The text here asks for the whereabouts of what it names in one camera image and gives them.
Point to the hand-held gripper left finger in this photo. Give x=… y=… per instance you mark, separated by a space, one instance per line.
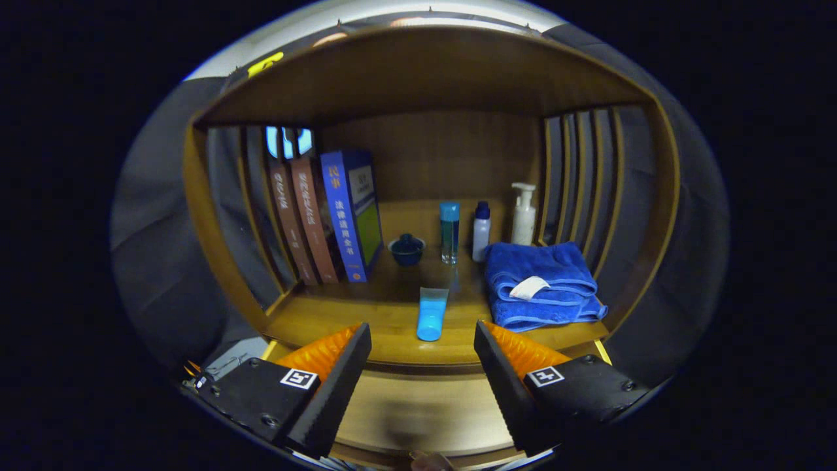
x=333 y=392

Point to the dark blue lidded cup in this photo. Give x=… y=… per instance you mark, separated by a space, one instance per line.
x=407 y=252

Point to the white pump bottle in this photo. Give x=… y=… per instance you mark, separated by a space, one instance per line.
x=523 y=222

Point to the wooden countertop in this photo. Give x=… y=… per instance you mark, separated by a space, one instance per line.
x=386 y=314

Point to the wooden cabinet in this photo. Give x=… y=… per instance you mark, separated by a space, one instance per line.
x=418 y=72

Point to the dark brown book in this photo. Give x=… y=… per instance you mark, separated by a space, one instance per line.
x=288 y=222

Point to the white bottle with blue cap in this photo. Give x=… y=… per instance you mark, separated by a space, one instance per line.
x=481 y=235

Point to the blue squeeze tube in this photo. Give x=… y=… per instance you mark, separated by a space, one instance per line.
x=431 y=317

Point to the blue book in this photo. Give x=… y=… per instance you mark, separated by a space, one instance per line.
x=343 y=216

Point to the teal glass bottle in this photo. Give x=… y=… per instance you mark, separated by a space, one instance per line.
x=449 y=232

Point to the reddish brown book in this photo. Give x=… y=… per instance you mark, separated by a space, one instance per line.
x=312 y=219

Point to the folded blue towel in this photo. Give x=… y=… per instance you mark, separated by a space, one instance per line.
x=543 y=265

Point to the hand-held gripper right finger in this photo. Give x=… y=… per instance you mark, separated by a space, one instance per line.
x=507 y=392

